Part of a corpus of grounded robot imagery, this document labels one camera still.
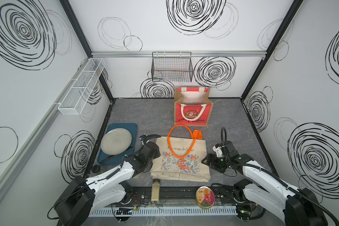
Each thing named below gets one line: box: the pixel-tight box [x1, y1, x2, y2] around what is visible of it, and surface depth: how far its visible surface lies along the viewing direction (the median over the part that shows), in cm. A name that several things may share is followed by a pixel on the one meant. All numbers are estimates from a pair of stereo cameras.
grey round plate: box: [100, 128, 132, 156], surface depth 94 cm
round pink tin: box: [195, 185, 216, 209], surface depth 72 cm
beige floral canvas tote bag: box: [150, 123, 211, 183], surface depth 86 cm
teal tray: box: [97, 122, 138, 165], surface depth 90 cm
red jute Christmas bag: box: [173, 87, 214, 128], surface depth 98 cm
